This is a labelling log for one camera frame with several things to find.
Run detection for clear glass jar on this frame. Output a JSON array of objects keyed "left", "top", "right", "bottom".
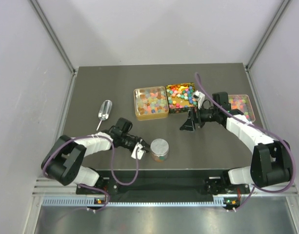
[{"left": 151, "top": 153, "right": 168, "bottom": 162}]

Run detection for gold popsicle candy tin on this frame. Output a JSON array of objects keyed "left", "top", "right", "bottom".
[{"left": 133, "top": 86, "right": 169, "bottom": 121}]

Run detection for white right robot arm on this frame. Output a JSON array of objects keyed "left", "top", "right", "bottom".
[{"left": 180, "top": 91, "right": 293, "bottom": 193}]

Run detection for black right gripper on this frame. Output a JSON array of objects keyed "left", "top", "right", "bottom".
[{"left": 180, "top": 102, "right": 219, "bottom": 132}]

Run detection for aluminium frame rail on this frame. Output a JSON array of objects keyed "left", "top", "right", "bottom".
[{"left": 32, "top": 177, "right": 299, "bottom": 196}]

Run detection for dark green star candy tin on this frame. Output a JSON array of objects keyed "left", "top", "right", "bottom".
[{"left": 165, "top": 82, "right": 198, "bottom": 114}]

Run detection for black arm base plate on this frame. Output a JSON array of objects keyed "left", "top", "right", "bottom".
[{"left": 75, "top": 170, "right": 250, "bottom": 195}]

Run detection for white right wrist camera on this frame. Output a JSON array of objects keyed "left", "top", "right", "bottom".
[{"left": 192, "top": 90, "right": 205, "bottom": 109}]

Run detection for round silver jar lid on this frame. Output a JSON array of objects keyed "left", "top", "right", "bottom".
[{"left": 150, "top": 138, "right": 169, "bottom": 156}]

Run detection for silver metal scoop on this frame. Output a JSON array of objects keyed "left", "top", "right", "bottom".
[{"left": 96, "top": 100, "right": 112, "bottom": 131}]

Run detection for grey slotted cable duct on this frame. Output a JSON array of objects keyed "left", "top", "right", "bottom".
[{"left": 42, "top": 196, "right": 237, "bottom": 207}]

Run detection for pink candy tin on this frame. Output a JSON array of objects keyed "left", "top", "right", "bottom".
[{"left": 228, "top": 95, "right": 256, "bottom": 122}]

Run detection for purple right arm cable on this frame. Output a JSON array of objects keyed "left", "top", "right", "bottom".
[{"left": 194, "top": 72, "right": 298, "bottom": 212}]

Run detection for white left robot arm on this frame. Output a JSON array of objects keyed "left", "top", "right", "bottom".
[{"left": 41, "top": 117, "right": 150, "bottom": 193}]

